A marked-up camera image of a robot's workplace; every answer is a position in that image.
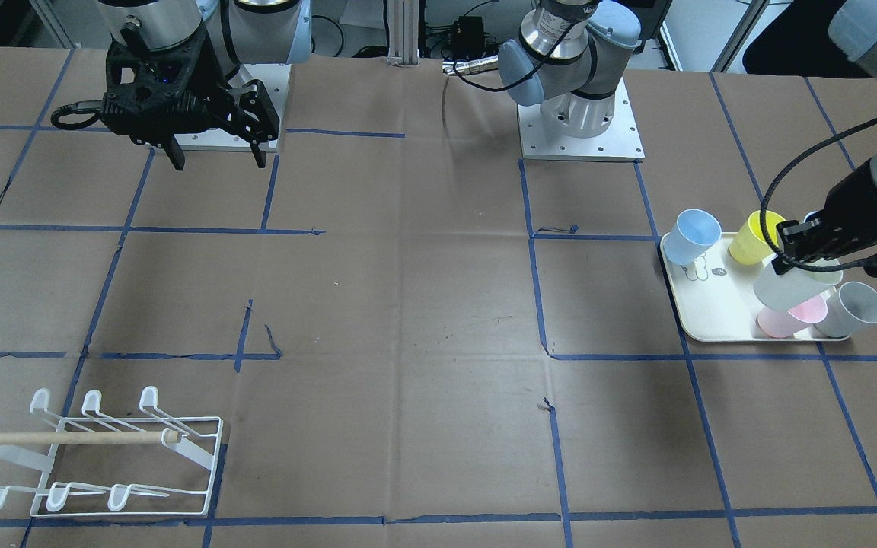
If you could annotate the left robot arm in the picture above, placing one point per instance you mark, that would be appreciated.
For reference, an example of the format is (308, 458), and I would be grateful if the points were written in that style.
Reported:
(581, 48)

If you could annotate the cream plastic tray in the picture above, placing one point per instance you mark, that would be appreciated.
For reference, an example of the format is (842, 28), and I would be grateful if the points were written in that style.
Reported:
(715, 299)

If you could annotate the white wire cup rack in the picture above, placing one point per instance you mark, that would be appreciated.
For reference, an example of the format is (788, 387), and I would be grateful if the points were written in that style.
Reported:
(91, 465)

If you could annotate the aluminium frame post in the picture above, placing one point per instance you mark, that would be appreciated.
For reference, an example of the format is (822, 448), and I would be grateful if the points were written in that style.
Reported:
(403, 20)

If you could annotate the pale green plastic cup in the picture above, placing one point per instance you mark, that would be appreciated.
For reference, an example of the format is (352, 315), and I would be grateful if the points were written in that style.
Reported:
(786, 291)

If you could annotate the yellow plastic cup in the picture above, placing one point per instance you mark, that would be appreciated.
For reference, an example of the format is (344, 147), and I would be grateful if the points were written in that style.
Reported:
(749, 245)

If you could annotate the pink plastic cup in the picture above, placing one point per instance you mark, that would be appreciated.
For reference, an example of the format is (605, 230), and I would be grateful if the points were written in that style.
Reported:
(782, 324)

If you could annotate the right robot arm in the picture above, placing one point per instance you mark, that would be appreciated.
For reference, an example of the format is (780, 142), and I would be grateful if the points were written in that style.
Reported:
(241, 32)

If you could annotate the grey plastic cup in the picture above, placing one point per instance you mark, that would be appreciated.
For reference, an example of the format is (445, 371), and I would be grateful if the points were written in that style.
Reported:
(850, 308)

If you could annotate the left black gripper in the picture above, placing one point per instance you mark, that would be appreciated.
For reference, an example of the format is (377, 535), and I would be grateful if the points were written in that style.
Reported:
(855, 194)

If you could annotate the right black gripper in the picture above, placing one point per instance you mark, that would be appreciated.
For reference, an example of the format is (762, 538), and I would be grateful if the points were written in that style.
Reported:
(210, 78)

